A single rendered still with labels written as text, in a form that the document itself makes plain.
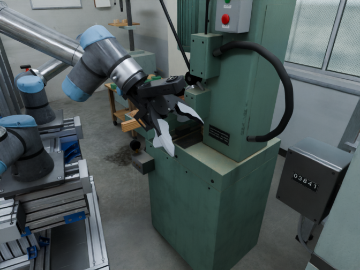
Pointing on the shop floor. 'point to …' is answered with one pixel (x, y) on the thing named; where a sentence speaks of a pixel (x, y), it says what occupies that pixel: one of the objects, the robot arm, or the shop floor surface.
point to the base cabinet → (207, 211)
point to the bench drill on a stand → (141, 55)
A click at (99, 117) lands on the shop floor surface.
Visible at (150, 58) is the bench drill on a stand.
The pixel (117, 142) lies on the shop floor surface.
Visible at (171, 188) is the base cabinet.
